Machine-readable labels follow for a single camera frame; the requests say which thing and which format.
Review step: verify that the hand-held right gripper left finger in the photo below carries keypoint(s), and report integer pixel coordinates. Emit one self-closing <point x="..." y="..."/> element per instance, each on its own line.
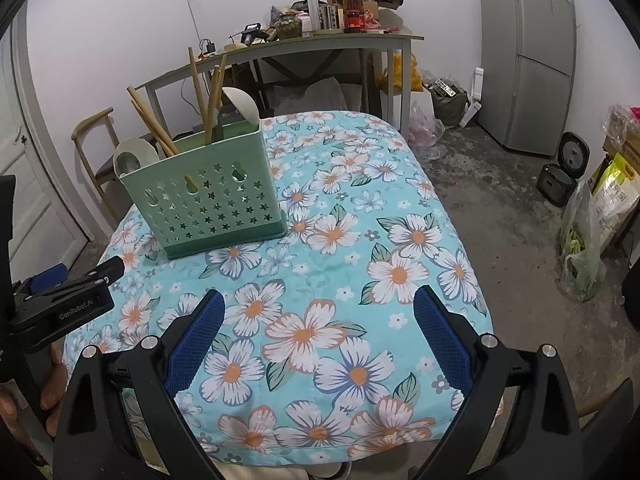
<point x="197" y="345"/>

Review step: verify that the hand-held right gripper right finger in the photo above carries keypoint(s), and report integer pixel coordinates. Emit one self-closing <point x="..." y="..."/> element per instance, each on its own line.
<point x="442" y="340"/>

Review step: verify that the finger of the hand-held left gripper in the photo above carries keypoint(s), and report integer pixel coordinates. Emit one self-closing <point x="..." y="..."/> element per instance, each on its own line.
<point x="100" y="272"/>
<point x="47" y="277"/>

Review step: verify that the green plastic utensil holder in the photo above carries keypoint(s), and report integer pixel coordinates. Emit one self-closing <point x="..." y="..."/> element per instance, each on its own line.
<point x="225" y="220"/>

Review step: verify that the white ceramic spoon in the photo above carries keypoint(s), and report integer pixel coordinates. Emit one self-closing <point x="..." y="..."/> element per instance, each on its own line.
<point x="145" y="152"/>
<point x="240" y="105"/>

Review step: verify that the person's left hand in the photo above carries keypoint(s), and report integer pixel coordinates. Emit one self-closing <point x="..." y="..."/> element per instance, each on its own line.
<point x="55" y="390"/>

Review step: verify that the wooden chair with dark seat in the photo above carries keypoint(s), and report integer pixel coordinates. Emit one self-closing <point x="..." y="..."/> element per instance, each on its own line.
<point x="107" y="172"/>

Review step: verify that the white door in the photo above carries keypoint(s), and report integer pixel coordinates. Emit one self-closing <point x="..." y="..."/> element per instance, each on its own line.
<point x="40" y="160"/>

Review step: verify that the floral turquoise tablecloth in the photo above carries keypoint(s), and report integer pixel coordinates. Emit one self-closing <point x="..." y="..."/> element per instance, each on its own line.
<point x="325" y="270"/>

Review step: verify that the clear plastic bag of vegetables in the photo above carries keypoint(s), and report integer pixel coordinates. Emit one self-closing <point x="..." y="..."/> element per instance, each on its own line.
<point x="580" y="250"/>

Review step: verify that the black rice cooker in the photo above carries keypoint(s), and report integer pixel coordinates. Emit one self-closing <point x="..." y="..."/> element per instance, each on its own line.
<point x="555" y="182"/>

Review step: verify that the pink plastic bag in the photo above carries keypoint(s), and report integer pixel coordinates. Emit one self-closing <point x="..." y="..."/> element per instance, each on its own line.
<point x="425" y="127"/>

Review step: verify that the dark green bag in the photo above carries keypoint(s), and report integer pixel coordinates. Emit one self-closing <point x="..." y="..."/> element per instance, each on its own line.
<point x="450" y="107"/>

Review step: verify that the black charger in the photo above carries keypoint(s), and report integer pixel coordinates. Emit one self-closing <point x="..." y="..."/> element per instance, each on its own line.
<point x="208" y="46"/>

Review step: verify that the white upright appliance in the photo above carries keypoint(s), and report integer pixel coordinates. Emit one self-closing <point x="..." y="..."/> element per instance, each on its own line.
<point x="475" y="90"/>

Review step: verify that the yellow plastic bag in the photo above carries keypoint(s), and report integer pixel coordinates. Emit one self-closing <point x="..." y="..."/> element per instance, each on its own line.
<point x="400" y="72"/>

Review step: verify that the brown carton with plastic wrap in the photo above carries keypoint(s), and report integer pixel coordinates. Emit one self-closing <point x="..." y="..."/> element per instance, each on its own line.
<point x="625" y="135"/>

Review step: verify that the white plastic bags under table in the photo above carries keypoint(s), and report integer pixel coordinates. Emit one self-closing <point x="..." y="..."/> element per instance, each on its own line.
<point x="320" y="92"/>

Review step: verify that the grey refrigerator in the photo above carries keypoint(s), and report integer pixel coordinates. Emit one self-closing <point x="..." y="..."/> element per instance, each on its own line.
<point x="530" y="60"/>

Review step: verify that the glass jar of dried goods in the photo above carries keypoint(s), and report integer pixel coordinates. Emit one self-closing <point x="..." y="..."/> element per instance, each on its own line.
<point x="289" y="27"/>

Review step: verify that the long grey side table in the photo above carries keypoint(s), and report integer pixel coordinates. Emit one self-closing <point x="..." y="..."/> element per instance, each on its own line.
<point x="350" y="41"/>

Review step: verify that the red drink bottle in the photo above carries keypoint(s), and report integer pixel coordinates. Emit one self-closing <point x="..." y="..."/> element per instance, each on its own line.
<point x="352" y="15"/>

